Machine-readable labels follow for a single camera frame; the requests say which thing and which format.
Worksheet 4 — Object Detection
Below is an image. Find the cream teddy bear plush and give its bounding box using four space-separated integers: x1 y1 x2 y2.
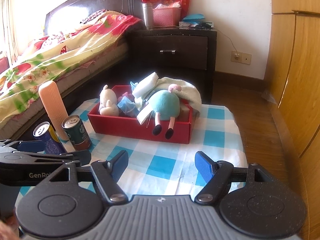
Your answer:
99 85 119 116

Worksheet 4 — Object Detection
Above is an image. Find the blue face mask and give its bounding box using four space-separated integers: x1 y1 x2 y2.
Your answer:
116 81 139 118

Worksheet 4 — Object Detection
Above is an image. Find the pink pig plush toy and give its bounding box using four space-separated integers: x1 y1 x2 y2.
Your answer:
137 84 182 140

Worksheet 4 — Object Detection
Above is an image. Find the white towel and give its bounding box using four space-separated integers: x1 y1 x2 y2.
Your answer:
154 77 202 112

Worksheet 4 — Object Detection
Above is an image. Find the pink knitted yarn knot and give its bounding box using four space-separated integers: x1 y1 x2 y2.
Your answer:
123 92 135 101

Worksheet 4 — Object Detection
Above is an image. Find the white sponge block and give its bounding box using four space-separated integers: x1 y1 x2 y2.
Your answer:
132 72 158 98

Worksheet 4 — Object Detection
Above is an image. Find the person's left hand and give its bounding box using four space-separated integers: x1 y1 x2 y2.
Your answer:
0 216 20 240

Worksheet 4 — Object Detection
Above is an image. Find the blue drink can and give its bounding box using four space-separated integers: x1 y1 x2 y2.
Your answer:
33 121 67 155

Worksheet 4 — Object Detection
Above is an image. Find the blue white checkered tablecloth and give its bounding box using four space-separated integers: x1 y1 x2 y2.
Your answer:
73 99 248 197

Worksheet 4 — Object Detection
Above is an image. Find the dark green coffee can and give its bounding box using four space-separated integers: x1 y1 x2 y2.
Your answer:
61 115 91 151

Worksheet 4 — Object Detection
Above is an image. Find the red cardboard box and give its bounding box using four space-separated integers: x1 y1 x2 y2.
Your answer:
88 99 194 144

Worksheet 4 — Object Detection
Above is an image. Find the peach ribbed tall bottle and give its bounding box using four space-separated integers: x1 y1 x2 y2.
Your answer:
39 81 68 141

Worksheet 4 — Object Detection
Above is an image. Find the floral bed blanket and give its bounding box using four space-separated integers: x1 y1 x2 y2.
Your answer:
1 9 142 126

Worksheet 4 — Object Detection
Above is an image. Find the wooden wardrobe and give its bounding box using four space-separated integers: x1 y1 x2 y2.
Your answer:
265 0 319 239

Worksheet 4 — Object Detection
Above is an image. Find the beige window curtain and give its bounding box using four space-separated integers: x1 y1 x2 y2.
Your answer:
1 0 18 63

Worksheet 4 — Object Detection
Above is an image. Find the dark wooden nightstand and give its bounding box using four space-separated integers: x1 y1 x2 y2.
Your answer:
127 28 217 103

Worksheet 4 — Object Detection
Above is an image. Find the blue paper on nightstand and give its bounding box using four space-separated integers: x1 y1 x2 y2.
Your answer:
178 14 214 29

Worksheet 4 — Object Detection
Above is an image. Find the pink plastic basket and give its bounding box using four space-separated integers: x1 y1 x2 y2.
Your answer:
153 7 181 27

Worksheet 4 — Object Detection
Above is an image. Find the steel thermos flask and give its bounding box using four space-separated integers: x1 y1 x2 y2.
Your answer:
142 3 154 30

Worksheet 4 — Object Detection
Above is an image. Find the dark wooden headboard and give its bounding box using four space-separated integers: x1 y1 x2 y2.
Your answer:
44 0 143 35

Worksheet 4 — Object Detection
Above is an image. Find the wall power socket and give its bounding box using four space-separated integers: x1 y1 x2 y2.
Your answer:
231 51 252 65

